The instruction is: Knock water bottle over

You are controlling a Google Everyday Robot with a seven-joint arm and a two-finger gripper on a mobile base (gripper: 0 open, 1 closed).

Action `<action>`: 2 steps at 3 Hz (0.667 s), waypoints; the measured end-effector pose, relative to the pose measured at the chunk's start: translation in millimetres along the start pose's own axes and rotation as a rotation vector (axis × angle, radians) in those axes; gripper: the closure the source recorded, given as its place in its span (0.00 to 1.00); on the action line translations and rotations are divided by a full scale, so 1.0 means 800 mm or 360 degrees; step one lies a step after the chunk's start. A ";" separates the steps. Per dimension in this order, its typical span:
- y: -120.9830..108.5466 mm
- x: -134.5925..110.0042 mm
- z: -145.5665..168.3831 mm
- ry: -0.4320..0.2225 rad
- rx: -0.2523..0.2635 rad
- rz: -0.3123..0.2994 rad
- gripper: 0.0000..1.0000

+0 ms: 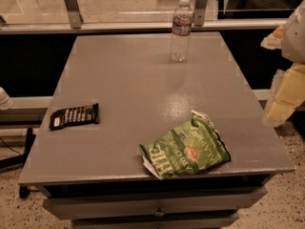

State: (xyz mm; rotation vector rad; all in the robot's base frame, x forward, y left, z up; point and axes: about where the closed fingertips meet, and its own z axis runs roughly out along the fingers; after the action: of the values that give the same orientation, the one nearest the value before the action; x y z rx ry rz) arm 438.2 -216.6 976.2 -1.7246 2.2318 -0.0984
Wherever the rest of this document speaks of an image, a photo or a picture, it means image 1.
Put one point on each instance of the black stand base with cable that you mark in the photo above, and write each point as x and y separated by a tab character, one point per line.
24	191

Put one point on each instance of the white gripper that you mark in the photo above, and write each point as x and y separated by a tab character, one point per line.
295	37

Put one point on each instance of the white object at left edge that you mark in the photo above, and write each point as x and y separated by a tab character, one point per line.
5	101

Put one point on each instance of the black snack bar wrapper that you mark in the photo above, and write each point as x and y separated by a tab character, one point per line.
74	116

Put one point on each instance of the grey table drawer with knob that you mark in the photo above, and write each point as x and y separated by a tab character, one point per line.
151	204

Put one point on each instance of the metal railing frame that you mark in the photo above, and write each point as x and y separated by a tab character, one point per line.
84	16

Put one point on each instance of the green chips bag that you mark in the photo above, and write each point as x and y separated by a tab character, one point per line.
185	150

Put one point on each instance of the clear plastic water bottle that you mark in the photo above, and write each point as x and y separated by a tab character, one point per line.
181	30

